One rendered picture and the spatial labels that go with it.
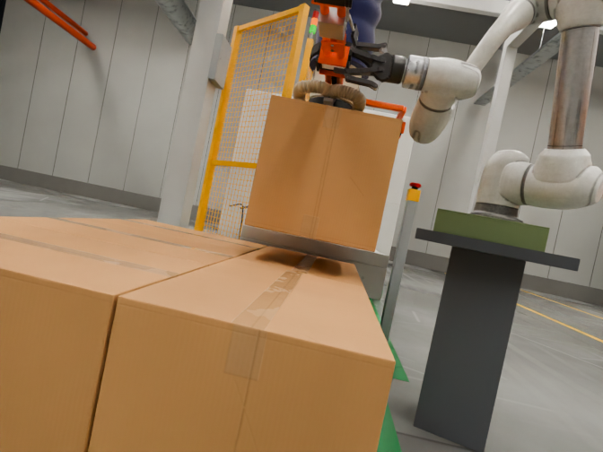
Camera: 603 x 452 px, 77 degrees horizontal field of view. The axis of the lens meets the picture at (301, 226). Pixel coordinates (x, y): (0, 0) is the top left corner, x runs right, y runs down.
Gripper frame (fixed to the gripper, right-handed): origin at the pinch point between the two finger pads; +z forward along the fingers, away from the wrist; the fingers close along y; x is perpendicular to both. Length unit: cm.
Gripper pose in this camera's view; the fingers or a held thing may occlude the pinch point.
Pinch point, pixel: (335, 59)
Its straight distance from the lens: 122.0
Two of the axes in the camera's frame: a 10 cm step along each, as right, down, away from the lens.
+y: -2.1, 9.8, 0.2
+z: -9.7, -2.1, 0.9
